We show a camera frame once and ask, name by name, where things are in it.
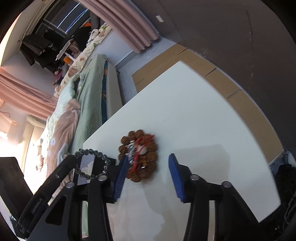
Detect green bed with sheet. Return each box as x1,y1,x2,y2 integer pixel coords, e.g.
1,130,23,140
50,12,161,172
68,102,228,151
39,54,123,163

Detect brown rudraksha bead bracelet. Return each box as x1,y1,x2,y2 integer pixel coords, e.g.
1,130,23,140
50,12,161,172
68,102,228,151
117,129,159,183

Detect pink curtain right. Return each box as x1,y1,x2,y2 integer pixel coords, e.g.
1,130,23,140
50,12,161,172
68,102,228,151
80,0,159,53

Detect dark wood wardrobe panel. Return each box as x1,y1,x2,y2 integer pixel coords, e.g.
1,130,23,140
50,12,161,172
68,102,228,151
135,1,295,152

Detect white wall socket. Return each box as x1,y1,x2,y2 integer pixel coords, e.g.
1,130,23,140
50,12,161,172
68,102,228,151
156,15,164,23

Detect white folding drying rack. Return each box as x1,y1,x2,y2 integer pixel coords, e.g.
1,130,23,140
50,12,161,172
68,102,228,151
56,39,75,61

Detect flat brown cardboard sheet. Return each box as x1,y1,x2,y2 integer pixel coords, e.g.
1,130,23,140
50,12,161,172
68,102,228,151
132,44,284,163

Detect hanging dark clothes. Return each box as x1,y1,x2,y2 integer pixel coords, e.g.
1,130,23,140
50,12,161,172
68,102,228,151
20,34,61,73

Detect dark crystal bead bracelet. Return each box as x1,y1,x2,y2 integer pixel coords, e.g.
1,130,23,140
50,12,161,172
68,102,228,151
74,148,112,181

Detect light green duvet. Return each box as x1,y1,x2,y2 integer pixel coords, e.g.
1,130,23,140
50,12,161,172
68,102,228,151
47,72,80,132

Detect pink floral fleece blanket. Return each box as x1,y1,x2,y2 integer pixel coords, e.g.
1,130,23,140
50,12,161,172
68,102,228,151
46,99,81,177

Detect pink curtain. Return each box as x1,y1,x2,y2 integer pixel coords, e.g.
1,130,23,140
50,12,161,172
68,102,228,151
80,0,159,53
1,69,57,120

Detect window bench patterned cushion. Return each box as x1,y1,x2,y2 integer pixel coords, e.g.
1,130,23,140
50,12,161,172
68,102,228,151
54,22,113,98

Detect pink curtain left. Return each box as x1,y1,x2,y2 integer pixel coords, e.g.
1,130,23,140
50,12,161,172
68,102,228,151
1,69,57,120

